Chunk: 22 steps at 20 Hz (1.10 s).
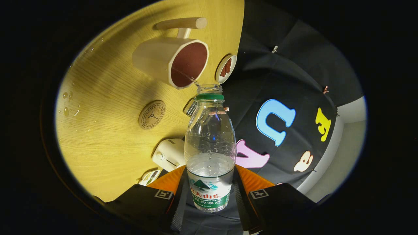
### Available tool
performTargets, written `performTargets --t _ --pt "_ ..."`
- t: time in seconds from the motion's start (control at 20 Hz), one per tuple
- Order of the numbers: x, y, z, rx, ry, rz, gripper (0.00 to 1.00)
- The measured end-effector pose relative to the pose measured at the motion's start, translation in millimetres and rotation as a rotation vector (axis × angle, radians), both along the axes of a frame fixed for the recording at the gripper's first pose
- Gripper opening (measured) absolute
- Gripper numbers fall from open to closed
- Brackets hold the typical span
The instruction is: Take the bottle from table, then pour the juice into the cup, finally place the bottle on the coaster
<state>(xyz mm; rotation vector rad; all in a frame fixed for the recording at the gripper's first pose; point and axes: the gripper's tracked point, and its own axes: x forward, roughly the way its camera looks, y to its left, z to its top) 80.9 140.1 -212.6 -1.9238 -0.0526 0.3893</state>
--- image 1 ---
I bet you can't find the black backdrop cloth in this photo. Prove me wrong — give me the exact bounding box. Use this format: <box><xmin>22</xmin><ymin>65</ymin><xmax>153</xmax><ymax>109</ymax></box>
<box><xmin>180</xmin><ymin>0</ymin><xmax>364</xmax><ymax>235</ymax></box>

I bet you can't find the white round plate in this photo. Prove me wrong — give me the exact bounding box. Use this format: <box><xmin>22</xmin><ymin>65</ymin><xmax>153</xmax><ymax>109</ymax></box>
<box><xmin>216</xmin><ymin>54</ymin><xmax>237</xmax><ymax>84</ymax></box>

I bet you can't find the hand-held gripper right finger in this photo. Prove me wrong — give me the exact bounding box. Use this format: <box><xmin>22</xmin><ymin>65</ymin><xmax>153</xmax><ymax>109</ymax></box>
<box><xmin>233</xmin><ymin>165</ymin><xmax>317</xmax><ymax>234</ymax></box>

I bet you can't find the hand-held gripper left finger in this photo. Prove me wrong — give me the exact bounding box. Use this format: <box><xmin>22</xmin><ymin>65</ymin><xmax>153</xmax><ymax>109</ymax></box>
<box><xmin>93</xmin><ymin>165</ymin><xmax>189</xmax><ymax>235</ymax></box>

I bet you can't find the cream cup with wooden handle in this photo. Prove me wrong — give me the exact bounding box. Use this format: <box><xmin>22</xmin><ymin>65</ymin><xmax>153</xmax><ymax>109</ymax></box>
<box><xmin>132</xmin><ymin>17</ymin><xmax>209</xmax><ymax>90</ymax></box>

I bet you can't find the reddish brown sausage piece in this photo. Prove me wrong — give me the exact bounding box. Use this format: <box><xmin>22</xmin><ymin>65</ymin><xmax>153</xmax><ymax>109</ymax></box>
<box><xmin>220</xmin><ymin>58</ymin><xmax>232</xmax><ymax>77</ymax></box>

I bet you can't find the round cork coaster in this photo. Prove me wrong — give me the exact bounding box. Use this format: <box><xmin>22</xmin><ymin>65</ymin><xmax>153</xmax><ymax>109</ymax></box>
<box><xmin>138</xmin><ymin>100</ymin><xmax>166</xmax><ymax>130</ymax></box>

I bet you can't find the white toaster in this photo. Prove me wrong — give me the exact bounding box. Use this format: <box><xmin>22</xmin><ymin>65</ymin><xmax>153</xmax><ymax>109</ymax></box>
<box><xmin>152</xmin><ymin>138</ymin><xmax>186</xmax><ymax>172</ymax></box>

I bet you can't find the clear plastic bottle green label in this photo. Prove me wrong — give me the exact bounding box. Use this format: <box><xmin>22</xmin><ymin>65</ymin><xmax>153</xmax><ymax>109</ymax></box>
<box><xmin>184</xmin><ymin>84</ymin><xmax>237</xmax><ymax>212</ymax></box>

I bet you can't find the wooden table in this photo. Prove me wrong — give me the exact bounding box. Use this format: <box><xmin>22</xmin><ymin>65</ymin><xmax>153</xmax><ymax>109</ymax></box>
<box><xmin>55</xmin><ymin>0</ymin><xmax>245</xmax><ymax>203</ymax></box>

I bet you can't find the small glass jar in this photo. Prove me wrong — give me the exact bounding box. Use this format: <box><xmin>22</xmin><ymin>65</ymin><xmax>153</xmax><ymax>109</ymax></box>
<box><xmin>185</xmin><ymin>98</ymin><xmax>198</xmax><ymax>117</ymax></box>

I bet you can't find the white divided dish with grains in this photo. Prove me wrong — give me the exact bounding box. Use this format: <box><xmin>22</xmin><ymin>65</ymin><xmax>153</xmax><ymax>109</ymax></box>
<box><xmin>139</xmin><ymin>169</ymin><xmax>162</xmax><ymax>186</ymax></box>

